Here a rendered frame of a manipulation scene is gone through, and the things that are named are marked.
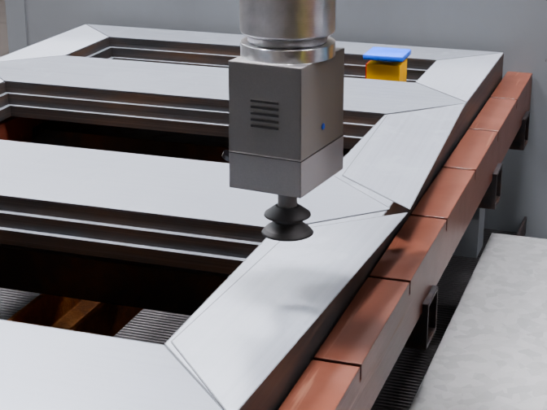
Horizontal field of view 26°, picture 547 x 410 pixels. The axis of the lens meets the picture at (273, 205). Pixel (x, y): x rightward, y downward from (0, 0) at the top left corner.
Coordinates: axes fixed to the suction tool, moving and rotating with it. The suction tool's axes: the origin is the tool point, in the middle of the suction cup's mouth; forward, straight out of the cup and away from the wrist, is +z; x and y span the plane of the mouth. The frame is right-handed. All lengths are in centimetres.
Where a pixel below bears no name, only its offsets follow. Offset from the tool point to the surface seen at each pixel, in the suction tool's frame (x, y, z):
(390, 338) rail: 7.0, -6.4, 11.1
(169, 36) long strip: -64, -87, 5
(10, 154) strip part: -45.2, -20.6, 4.9
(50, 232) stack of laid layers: -31.0, -8.5, 8.1
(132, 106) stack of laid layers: -48, -51, 7
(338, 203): -4.5, -21.4, 5.0
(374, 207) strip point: -0.7, -21.9, 5.0
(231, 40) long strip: -53, -89, 5
